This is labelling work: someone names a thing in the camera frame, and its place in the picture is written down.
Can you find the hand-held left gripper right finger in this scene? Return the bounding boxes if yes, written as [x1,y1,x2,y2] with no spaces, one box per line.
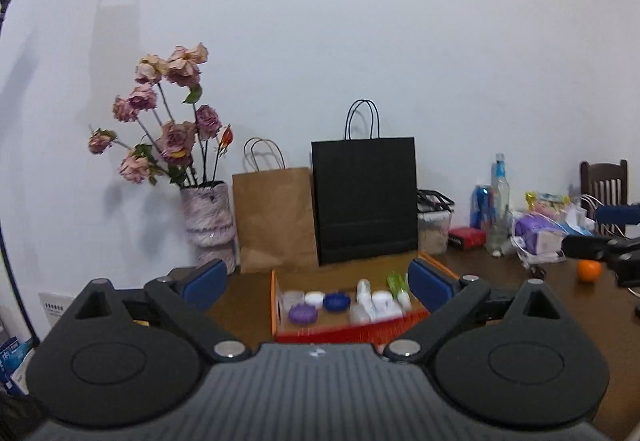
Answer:
[382,257,566,364]

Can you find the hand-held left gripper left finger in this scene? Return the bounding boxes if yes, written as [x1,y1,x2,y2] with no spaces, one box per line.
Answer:
[75,257,251,363]

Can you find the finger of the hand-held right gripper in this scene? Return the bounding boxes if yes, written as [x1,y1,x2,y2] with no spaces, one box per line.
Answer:
[595,204,640,226]
[560,233,640,289]

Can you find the green small bottle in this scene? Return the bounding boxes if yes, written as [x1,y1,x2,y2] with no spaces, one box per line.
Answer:
[386,272,413,312]

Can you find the white plastic bottle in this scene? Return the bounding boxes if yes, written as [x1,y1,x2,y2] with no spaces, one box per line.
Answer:
[356,278,374,311]

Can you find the red cardboard box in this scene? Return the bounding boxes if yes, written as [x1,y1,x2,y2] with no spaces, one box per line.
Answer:
[270,251,461,344]

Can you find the blue scalloped lid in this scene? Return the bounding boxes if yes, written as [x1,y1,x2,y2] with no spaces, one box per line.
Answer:
[322,292,351,313]

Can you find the purple ribbed lid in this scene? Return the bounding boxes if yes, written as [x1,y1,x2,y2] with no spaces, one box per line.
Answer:
[288,303,318,326]

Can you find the orange fruit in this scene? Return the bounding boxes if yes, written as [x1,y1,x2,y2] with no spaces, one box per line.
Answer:
[576,259,603,283]

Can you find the dark wooden chair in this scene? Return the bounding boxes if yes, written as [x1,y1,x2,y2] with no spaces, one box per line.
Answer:
[579,160,629,237]

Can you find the clear plastic grain container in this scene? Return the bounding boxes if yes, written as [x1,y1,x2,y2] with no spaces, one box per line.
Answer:
[417,208,453,256]

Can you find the purple white ceramic vase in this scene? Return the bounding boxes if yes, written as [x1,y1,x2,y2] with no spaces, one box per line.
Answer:
[179,180,238,274]

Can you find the red flat box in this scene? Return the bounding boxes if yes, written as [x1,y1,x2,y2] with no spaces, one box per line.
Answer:
[447,227,487,251]

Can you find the blue drink can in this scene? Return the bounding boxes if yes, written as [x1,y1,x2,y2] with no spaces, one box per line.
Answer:
[470,184,493,229]

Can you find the brown paper bag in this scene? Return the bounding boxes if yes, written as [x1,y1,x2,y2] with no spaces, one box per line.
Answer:
[231,137,318,274]

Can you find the clear plastic bottle blue cap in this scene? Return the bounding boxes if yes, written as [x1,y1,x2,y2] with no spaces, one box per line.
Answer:
[486,152,513,254]

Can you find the black paper bag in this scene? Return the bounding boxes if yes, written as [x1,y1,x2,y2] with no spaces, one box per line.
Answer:
[310,98,419,267]

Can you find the dried pink flowers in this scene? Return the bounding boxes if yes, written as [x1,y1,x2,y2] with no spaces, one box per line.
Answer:
[87,41,236,187]

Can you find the blue white packet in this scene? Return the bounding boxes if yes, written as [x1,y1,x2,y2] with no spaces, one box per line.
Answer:
[0,335,38,396]

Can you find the black wire rack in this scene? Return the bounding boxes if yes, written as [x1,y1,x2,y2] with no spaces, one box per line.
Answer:
[417,190,456,213]

